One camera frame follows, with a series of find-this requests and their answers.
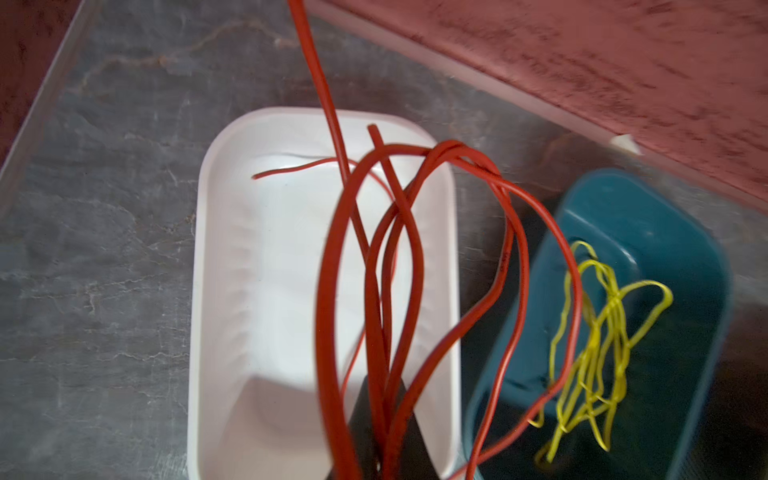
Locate teal plastic tray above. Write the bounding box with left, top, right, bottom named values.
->
left=462, top=169, right=732, bottom=479

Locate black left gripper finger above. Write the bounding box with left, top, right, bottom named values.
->
left=343, top=377, right=439, bottom=479

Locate white plastic tray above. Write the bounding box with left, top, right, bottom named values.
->
left=187, top=107, right=461, bottom=479

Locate yellow cable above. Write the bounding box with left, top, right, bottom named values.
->
left=527, top=241, right=675, bottom=467

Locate red cable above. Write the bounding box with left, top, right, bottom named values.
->
left=251, top=0, right=584, bottom=480

